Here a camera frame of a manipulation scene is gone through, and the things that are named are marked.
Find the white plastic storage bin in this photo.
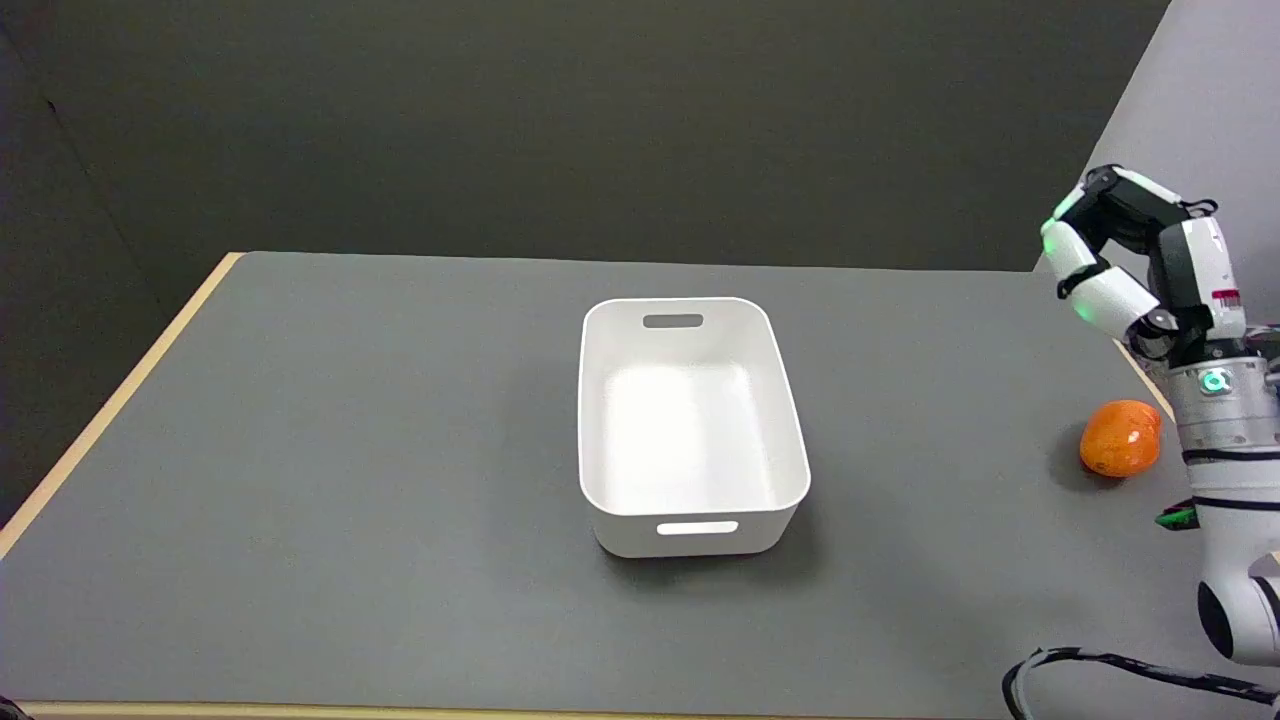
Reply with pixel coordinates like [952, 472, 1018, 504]
[578, 297, 812, 559]

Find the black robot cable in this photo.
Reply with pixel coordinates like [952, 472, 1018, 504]
[1002, 647, 1280, 720]

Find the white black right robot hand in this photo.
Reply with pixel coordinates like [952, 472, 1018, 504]
[1040, 165, 1249, 364]

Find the orange mango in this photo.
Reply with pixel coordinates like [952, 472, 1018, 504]
[1079, 400, 1164, 479]

